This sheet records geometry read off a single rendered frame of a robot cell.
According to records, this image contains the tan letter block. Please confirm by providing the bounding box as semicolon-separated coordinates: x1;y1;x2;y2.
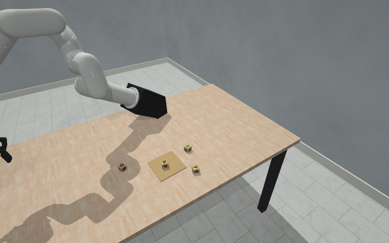
184;144;192;153
161;159;168;169
118;162;127;172
192;164;199;174

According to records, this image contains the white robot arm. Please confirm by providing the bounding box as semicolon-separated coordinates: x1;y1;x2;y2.
0;8;139;109

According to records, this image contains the tan square mat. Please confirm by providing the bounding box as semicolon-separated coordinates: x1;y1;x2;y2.
148;151;187;182

